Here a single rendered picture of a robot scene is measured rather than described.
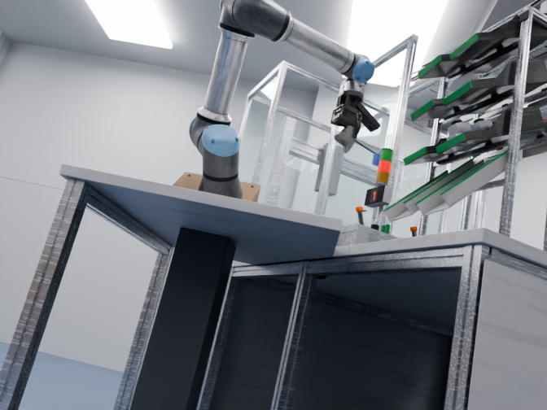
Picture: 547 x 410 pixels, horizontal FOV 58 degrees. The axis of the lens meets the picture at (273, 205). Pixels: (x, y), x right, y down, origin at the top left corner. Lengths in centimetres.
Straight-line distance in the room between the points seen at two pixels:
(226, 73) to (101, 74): 399
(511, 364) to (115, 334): 396
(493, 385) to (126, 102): 467
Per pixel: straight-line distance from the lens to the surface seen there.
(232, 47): 160
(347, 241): 159
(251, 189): 171
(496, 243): 107
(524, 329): 112
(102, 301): 478
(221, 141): 152
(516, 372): 110
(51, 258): 130
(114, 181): 126
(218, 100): 163
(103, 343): 475
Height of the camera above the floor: 57
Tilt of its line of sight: 15 degrees up
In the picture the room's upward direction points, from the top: 13 degrees clockwise
